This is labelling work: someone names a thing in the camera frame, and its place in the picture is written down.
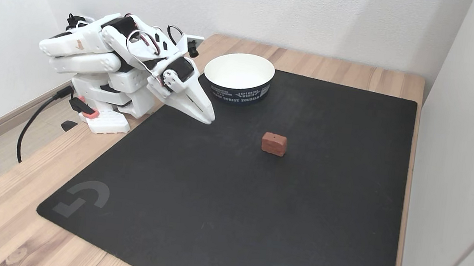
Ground red brick toy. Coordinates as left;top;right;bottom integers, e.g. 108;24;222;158
260;131;289;158

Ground white paper bowl dark band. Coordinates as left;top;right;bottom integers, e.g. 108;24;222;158
201;49;277;109

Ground black and orange table clamp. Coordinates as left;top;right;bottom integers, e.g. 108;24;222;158
61;94;101;136

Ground black mouse mat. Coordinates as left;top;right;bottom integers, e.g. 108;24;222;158
30;45;420;266

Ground small black gripper camera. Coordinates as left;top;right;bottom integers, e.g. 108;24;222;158
180;34;205;60

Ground black looped camera cable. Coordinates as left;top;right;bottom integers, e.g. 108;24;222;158
165;25;186;47

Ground red and white servo wires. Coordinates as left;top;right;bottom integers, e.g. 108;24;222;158
124;28;164;60

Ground black power cable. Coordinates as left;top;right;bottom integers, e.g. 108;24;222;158
15;81;74;169

